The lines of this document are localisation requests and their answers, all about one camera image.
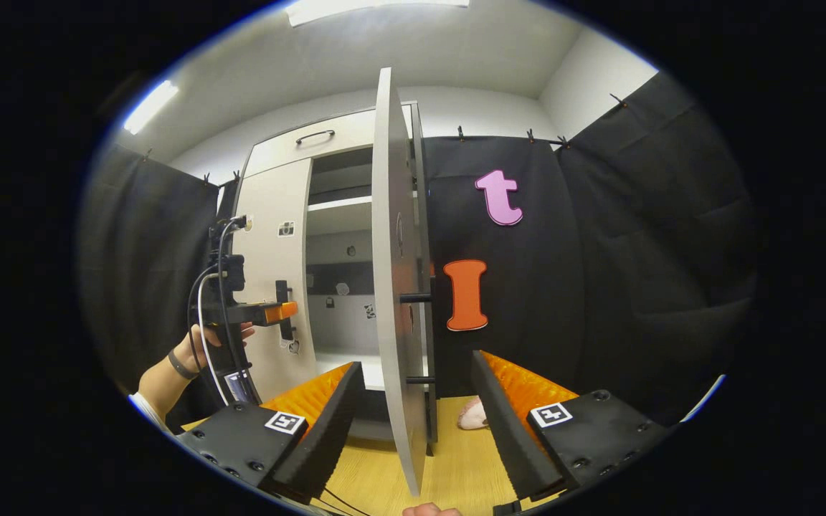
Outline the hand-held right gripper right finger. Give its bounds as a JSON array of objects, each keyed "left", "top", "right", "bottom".
[{"left": 471, "top": 350, "right": 672, "bottom": 502}]

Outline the beige smiling-face plush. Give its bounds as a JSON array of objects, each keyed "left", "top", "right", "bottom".
[{"left": 457, "top": 396, "right": 490, "bottom": 431}]

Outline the black door handle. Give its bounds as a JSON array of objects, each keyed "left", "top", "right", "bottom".
[
  {"left": 399, "top": 290, "right": 437, "bottom": 386},
  {"left": 275, "top": 279, "right": 296, "bottom": 342}
]

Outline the white cabinet shelf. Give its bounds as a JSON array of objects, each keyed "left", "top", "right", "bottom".
[
  {"left": 313, "top": 350, "right": 386, "bottom": 392},
  {"left": 307, "top": 195, "right": 375, "bottom": 214}
]

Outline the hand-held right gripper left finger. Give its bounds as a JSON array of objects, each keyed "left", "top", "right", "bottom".
[{"left": 176, "top": 361, "right": 366, "bottom": 505}]

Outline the white door with camera sticker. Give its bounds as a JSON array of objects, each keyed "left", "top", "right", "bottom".
[{"left": 230, "top": 158, "right": 317, "bottom": 406}]

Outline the white double-door shoe cabinet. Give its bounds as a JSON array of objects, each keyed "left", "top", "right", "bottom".
[{"left": 230, "top": 100, "right": 441, "bottom": 456}]

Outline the black backdrop cloth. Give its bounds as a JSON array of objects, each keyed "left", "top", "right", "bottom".
[{"left": 80, "top": 72, "right": 758, "bottom": 431}]

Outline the short ceiling light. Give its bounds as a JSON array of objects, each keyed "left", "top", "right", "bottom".
[{"left": 123, "top": 80, "right": 179, "bottom": 135}]

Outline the long ceiling light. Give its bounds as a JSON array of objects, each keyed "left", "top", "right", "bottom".
[{"left": 285, "top": 0, "right": 470, "bottom": 28}]

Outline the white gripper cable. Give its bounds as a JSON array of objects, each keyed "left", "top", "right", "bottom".
[{"left": 196, "top": 271, "right": 231, "bottom": 406}]

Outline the black wristband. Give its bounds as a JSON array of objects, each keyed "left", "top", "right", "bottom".
[{"left": 167, "top": 349, "right": 199, "bottom": 381}]

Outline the white door with headphone sticker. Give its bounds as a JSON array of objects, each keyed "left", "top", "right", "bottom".
[{"left": 372, "top": 67, "right": 432, "bottom": 497}]

